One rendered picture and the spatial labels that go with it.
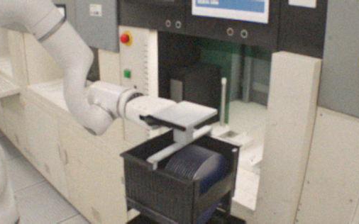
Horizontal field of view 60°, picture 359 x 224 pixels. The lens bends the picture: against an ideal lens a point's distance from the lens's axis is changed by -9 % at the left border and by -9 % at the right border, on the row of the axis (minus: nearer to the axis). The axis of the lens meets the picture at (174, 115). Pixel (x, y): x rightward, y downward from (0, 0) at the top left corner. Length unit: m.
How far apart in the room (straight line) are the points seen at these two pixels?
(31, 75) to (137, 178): 2.03
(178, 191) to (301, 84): 0.39
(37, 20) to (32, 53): 1.90
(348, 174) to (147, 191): 0.52
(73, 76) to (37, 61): 1.89
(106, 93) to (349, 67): 0.62
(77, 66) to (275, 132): 0.54
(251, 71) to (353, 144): 1.26
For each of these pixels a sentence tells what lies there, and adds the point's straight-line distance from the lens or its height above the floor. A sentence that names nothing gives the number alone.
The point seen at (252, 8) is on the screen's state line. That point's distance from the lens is 0.97.
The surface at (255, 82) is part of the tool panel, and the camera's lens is 2.10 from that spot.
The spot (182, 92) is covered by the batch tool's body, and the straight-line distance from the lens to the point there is 1.57.
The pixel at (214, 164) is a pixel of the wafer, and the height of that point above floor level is 1.16.
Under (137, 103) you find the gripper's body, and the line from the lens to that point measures 0.85.
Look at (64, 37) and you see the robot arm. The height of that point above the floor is 1.45.
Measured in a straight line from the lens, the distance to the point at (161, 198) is 0.80.
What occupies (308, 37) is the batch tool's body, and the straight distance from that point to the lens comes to 0.90.
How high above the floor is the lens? 1.57
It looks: 22 degrees down
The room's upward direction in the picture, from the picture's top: straight up
